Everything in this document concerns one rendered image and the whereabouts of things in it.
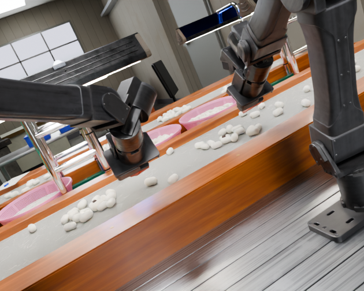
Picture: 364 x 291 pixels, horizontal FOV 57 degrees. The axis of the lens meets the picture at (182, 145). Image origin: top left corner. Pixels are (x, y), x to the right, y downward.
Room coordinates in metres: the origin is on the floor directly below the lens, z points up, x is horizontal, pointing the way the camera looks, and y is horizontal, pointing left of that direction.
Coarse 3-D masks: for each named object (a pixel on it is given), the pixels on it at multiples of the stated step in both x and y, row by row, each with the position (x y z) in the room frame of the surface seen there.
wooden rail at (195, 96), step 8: (224, 80) 1.91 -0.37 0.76; (208, 88) 1.87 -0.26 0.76; (216, 88) 1.87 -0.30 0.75; (192, 96) 1.83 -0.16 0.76; (200, 96) 1.84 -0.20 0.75; (176, 104) 1.81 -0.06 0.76; (184, 104) 1.81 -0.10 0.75; (160, 112) 1.77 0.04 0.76; (152, 120) 1.75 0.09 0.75; (104, 136) 1.77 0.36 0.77; (80, 152) 1.63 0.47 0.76; (64, 160) 1.61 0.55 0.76; (40, 168) 1.64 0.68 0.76; (24, 176) 1.61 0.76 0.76; (32, 176) 1.56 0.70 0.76; (16, 184) 1.54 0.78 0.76; (0, 192) 1.52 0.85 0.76
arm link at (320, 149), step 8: (312, 144) 0.51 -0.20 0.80; (320, 144) 0.50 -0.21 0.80; (312, 152) 0.52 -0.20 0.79; (320, 152) 0.50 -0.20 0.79; (328, 152) 0.49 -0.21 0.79; (360, 152) 0.51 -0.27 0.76; (320, 160) 0.50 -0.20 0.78; (328, 160) 0.49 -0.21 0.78; (344, 160) 0.51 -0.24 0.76; (352, 160) 0.50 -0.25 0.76; (360, 160) 0.49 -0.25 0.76; (328, 168) 0.50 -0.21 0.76; (336, 168) 0.48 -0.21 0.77; (344, 168) 0.48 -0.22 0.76; (352, 168) 0.48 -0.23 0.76; (360, 168) 0.48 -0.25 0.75; (336, 176) 0.48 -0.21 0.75
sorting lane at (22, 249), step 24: (360, 72) 1.03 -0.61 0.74; (288, 96) 1.10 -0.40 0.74; (312, 96) 0.99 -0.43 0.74; (240, 120) 1.07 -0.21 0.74; (264, 120) 0.96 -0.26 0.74; (192, 144) 1.03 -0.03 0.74; (240, 144) 0.84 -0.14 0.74; (168, 168) 0.90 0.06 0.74; (192, 168) 0.82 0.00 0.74; (96, 192) 0.96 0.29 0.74; (120, 192) 0.87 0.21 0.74; (144, 192) 0.80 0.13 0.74; (48, 216) 0.93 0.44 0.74; (96, 216) 0.78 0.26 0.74; (24, 240) 0.82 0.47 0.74; (48, 240) 0.76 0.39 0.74; (0, 264) 0.74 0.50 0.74; (24, 264) 0.68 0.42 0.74
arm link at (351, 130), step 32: (320, 0) 0.42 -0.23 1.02; (352, 0) 0.43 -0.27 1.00; (320, 32) 0.44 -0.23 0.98; (352, 32) 0.45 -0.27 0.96; (320, 64) 0.47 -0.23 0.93; (352, 64) 0.46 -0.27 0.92; (320, 96) 0.49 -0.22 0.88; (352, 96) 0.47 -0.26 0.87; (320, 128) 0.50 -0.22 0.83; (352, 128) 0.48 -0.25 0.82
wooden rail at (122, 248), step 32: (288, 128) 0.74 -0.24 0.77; (224, 160) 0.72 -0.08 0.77; (256, 160) 0.67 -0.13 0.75; (288, 160) 0.69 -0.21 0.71; (160, 192) 0.69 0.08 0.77; (192, 192) 0.62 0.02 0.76; (224, 192) 0.64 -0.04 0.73; (256, 192) 0.66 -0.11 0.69; (128, 224) 0.60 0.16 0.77; (160, 224) 0.60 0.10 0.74; (192, 224) 0.61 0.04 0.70; (64, 256) 0.58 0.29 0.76; (96, 256) 0.56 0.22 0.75; (128, 256) 0.57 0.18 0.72; (160, 256) 0.59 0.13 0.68; (0, 288) 0.56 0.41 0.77; (32, 288) 0.53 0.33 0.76; (64, 288) 0.54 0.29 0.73; (96, 288) 0.55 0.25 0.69
